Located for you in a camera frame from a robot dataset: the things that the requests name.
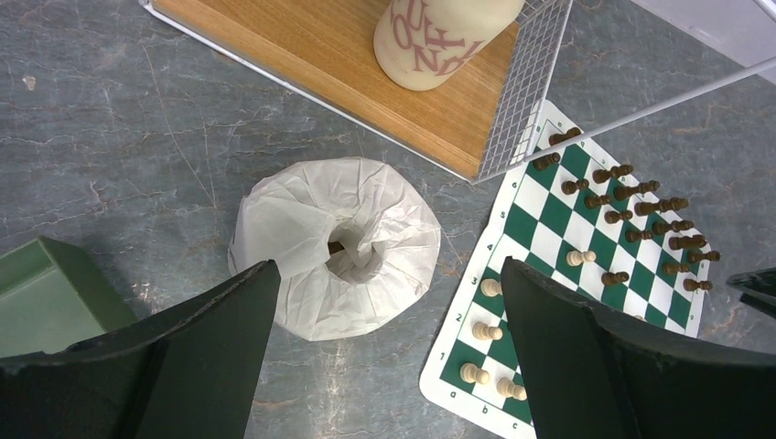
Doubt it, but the white wire wooden shelf rack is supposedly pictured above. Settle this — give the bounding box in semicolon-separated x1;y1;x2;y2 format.
137;0;776;185

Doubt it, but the cream bottle pink lettering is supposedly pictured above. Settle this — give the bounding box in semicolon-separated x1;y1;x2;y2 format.
372;0;525;91

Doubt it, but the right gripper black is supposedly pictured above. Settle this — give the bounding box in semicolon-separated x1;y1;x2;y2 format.
726;267;775;318

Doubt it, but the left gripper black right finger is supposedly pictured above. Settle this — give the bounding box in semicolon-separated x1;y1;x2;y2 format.
501;257;775;438

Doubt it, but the green plastic bin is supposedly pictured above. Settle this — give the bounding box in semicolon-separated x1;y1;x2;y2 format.
1;236;138;358

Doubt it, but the green white chess board mat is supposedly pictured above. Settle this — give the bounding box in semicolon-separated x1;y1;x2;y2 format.
419;139;719;438

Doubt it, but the white wrapped paper roll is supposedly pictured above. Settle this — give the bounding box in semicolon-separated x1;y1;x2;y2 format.
228;156;442;341

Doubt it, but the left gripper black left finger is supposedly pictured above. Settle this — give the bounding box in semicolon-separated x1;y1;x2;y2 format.
1;261;280;438

